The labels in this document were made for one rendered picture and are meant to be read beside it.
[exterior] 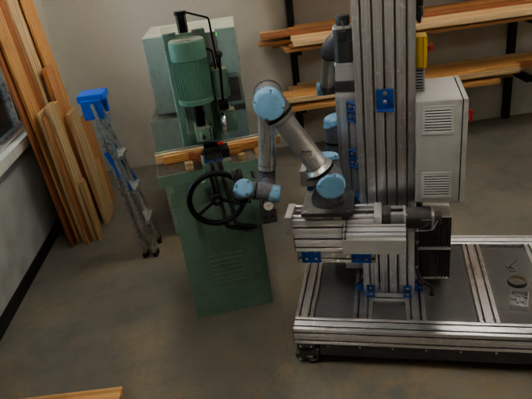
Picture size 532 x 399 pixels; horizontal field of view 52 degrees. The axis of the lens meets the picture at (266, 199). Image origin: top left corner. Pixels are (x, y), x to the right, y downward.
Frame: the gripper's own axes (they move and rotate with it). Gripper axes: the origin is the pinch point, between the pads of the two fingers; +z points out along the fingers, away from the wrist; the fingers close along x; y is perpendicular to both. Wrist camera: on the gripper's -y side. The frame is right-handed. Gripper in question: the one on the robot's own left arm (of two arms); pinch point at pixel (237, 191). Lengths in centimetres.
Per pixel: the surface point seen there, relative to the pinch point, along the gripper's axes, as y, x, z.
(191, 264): 30, -30, 46
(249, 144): -25.9, 13.4, 30.2
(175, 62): -66, -16, 1
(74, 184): -41, -103, 143
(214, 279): 40, -19, 51
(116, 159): -44, -64, 96
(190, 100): -49, -13, 9
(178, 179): -13.8, -26.5, 19.6
